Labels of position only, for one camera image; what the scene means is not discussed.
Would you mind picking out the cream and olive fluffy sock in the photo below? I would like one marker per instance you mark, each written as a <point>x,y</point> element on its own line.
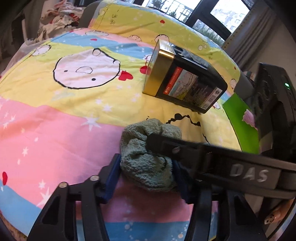
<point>143,166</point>

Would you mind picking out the grey upholstered backrest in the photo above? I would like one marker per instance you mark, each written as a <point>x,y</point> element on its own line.
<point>89,14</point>

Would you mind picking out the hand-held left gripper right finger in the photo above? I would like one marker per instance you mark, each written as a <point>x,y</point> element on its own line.
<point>185,187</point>

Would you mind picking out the grey sofa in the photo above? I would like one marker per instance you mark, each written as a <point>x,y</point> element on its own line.
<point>246,88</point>

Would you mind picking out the person's right hand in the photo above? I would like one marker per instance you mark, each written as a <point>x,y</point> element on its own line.
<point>276,214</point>

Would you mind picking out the black and gold box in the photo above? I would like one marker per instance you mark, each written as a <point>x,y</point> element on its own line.
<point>189,78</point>

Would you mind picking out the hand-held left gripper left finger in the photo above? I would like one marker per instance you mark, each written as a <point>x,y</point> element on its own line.
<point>111,180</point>

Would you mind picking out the black framed window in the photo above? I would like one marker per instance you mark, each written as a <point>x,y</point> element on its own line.
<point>208,14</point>

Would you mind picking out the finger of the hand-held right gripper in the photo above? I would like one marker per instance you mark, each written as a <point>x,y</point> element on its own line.
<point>242,171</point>

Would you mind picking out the grey curtain with trim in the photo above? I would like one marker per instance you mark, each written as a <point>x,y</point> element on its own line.
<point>254,34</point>

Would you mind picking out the striped pillow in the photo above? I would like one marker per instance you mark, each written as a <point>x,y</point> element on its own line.
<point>251,74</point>

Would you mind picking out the pile of clothes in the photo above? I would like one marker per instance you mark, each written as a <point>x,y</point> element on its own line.
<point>62,20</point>

